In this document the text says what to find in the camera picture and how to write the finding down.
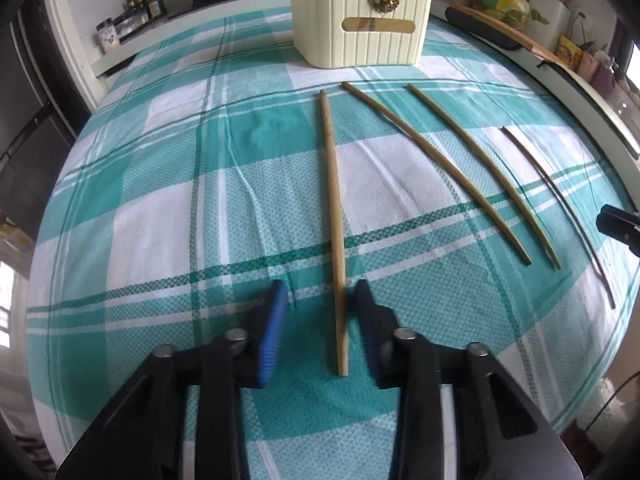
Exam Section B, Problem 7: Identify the wooden chopstick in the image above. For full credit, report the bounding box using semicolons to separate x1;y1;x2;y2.
500;126;616;310
406;83;563;271
319;90;349;377
342;81;533;266

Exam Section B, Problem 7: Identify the yellow snack packet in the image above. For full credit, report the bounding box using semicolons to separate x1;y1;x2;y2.
555;36;582;72

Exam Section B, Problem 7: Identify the wooden cutting board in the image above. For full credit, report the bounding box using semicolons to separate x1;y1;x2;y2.
445;3;561;64

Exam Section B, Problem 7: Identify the white knife block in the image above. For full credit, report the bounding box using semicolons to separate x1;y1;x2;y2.
524;0;570;51

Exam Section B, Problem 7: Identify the green yellow bag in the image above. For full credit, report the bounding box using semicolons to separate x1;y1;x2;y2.
472;0;549;32

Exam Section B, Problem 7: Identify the teal white plaid tablecloth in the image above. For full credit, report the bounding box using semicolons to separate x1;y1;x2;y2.
26;8;639;479

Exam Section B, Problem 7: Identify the dark grey refrigerator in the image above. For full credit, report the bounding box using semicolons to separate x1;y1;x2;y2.
1;0;89;238

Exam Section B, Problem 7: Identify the cream utensil holder box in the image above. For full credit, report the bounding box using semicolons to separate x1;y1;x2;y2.
291;0;432;70

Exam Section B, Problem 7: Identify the white spice jar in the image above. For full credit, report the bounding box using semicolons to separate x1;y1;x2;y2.
96;18;120;53

